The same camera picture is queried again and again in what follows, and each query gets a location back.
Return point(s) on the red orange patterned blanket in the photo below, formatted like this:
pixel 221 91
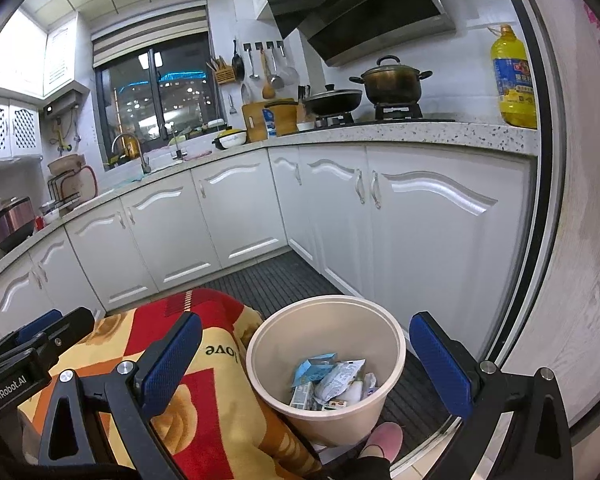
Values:
pixel 215 405

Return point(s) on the black gas stove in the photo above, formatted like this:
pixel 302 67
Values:
pixel 400 115

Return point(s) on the black lidded wok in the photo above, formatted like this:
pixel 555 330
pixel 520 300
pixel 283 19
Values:
pixel 335 100

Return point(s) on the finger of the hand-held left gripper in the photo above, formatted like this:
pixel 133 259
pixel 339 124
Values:
pixel 77 325
pixel 42 322

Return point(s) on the cream plastic waste bin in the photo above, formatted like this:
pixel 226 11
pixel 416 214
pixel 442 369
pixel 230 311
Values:
pixel 280 345

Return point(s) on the black range hood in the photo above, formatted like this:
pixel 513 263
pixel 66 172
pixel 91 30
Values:
pixel 360 10

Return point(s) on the grey sliding door frame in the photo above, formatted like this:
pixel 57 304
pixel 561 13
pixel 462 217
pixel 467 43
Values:
pixel 580 260

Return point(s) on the copper rice cooker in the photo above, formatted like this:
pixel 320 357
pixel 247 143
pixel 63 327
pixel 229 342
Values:
pixel 12 225

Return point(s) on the blue white carton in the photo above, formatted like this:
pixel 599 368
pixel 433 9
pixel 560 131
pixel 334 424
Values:
pixel 269 125

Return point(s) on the white water heater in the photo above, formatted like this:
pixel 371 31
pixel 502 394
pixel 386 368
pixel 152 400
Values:
pixel 62 104

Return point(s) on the yellow cooking oil bottle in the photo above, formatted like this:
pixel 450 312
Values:
pixel 515 85

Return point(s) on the steel ladle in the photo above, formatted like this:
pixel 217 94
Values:
pixel 253 75

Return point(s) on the black wall hook rail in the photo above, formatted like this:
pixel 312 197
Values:
pixel 262 46

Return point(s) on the white plastic wrapper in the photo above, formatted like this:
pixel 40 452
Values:
pixel 340 377

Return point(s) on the dark lidded stock pot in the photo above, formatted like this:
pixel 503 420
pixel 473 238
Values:
pixel 390 85

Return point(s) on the dark kitchen window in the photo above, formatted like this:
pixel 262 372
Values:
pixel 150 95

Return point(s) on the small drinking water faucet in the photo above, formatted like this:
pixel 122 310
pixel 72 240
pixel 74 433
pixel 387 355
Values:
pixel 177 152

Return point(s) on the white base cabinets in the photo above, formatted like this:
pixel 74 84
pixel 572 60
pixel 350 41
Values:
pixel 230 220

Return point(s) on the black hanging frying pan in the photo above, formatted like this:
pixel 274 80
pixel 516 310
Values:
pixel 238 67

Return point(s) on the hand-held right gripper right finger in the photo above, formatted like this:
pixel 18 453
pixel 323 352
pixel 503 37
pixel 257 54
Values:
pixel 440 365

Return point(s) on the wooden cutting board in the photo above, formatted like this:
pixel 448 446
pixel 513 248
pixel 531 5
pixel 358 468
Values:
pixel 252 122

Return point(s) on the striped roller blind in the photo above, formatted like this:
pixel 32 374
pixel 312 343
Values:
pixel 150 35

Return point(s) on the steel peeler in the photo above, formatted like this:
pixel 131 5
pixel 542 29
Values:
pixel 232 109

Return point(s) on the blue snack packet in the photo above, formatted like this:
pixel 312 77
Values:
pixel 312 367

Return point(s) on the round steel strainer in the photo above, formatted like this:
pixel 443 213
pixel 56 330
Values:
pixel 246 92

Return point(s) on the person's leg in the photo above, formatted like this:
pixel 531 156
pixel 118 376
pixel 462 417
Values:
pixel 365 467

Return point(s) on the white green milk carton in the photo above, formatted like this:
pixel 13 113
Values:
pixel 302 396

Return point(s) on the wooden spatula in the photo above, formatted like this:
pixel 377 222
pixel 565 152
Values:
pixel 268 91

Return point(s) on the yellow lidded casserole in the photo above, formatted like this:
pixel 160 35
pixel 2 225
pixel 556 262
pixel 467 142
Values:
pixel 232 139

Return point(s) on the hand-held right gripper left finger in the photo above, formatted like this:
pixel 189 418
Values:
pixel 172 360

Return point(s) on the beige basin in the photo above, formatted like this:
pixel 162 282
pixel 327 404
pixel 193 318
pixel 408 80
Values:
pixel 65 165

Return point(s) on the steel skimmer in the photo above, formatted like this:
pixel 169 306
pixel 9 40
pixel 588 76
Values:
pixel 276 81

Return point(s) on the yellow pipe valve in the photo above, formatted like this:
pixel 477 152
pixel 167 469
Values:
pixel 62 140

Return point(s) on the black dish rack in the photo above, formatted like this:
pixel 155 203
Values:
pixel 67 192

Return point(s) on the pink slipper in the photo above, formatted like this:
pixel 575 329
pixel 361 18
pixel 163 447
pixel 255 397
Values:
pixel 382 440

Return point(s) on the white lattice upper cabinets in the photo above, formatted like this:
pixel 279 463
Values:
pixel 10 130

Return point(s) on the wooden chopstick holder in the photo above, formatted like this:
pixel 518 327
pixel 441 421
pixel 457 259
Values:
pixel 225 76

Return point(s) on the tall curved kitchen faucet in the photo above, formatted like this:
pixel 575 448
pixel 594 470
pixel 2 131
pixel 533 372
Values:
pixel 145 165

